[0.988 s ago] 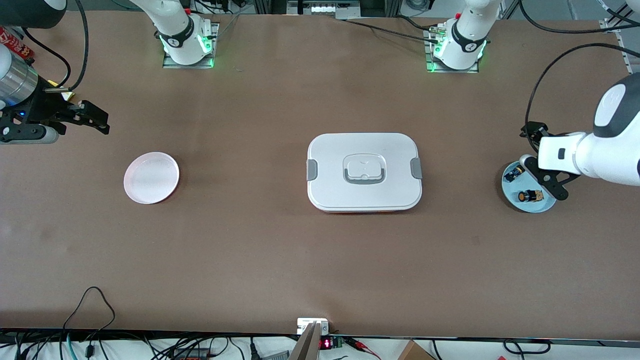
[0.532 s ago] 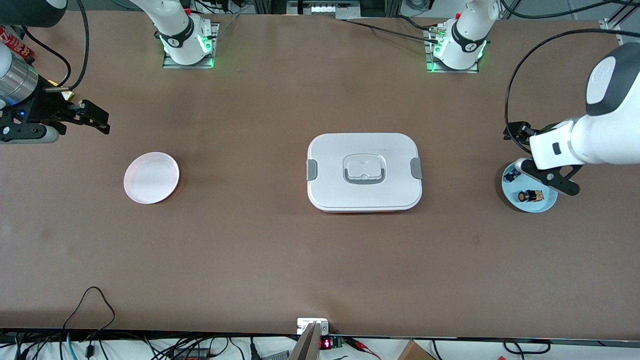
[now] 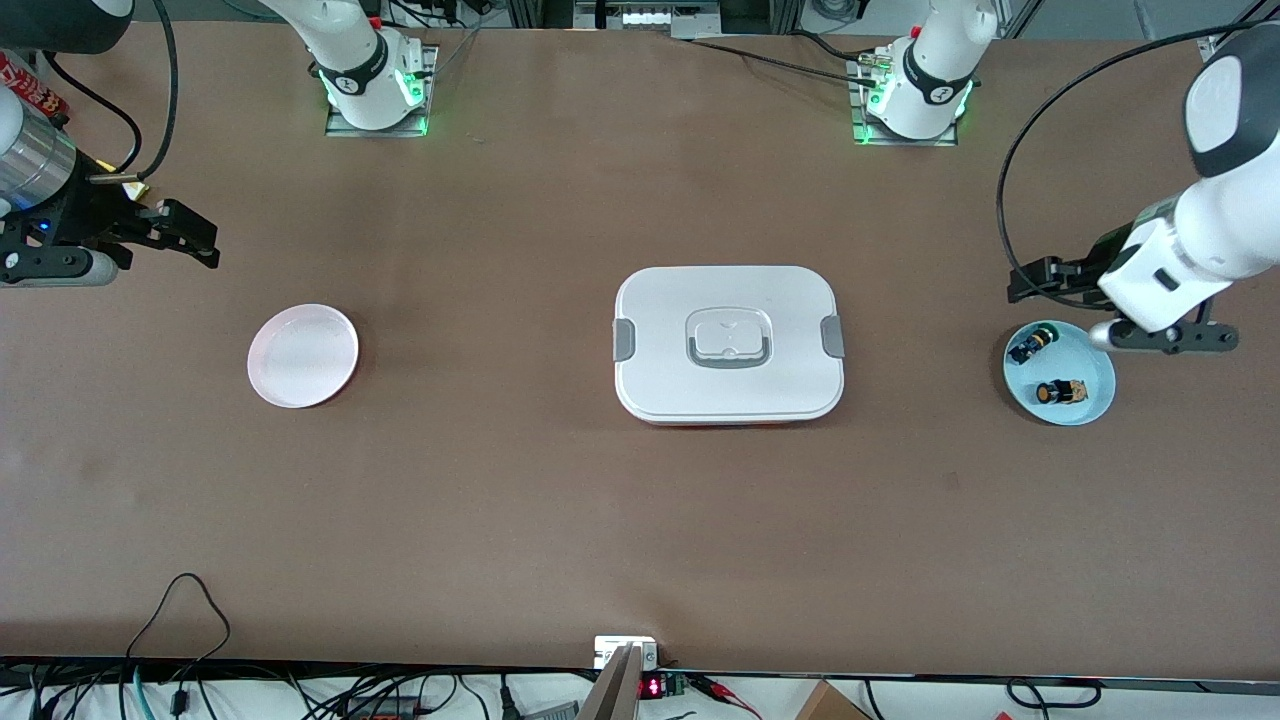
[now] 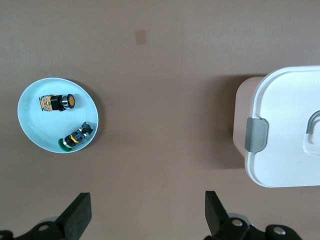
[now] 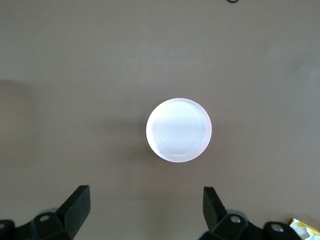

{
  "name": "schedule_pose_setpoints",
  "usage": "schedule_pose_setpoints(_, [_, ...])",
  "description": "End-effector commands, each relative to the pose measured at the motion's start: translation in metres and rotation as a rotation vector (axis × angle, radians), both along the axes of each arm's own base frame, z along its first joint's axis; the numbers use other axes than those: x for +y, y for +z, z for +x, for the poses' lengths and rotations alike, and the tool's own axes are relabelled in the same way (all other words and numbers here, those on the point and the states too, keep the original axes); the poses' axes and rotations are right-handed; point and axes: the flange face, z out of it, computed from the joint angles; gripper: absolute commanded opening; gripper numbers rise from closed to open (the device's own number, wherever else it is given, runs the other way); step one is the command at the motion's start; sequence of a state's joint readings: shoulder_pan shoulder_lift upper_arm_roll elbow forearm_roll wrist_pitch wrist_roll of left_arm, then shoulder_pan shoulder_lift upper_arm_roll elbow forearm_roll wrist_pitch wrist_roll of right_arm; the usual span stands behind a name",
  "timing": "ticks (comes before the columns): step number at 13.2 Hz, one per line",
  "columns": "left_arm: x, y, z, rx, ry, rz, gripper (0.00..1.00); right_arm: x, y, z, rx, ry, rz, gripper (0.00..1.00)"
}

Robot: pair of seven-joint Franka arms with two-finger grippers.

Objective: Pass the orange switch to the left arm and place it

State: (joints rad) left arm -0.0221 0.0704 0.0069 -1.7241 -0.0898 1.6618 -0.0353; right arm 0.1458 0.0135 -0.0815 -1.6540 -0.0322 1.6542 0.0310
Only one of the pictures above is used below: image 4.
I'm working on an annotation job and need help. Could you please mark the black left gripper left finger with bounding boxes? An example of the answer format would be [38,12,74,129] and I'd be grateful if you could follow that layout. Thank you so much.
[14,192,92,240]

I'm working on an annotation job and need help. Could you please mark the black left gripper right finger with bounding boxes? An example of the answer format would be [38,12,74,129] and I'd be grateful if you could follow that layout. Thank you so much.
[203,190,252,240]

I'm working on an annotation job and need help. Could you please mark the orange push button switch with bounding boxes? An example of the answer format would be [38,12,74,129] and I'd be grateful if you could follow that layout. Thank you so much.
[38,92,77,113]

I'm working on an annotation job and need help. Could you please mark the white lunch box grey clips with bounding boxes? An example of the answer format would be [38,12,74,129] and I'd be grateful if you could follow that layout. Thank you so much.
[232,65,320,189]

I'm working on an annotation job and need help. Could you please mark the light blue round plate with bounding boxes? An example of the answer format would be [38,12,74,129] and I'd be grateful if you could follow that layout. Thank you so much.
[16,76,100,154]

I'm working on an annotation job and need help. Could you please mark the brown tape patch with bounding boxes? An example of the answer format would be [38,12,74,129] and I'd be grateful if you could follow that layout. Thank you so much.
[134,29,147,46]

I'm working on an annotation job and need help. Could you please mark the green push button switch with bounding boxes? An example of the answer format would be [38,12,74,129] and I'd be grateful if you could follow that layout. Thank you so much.
[58,121,95,153]

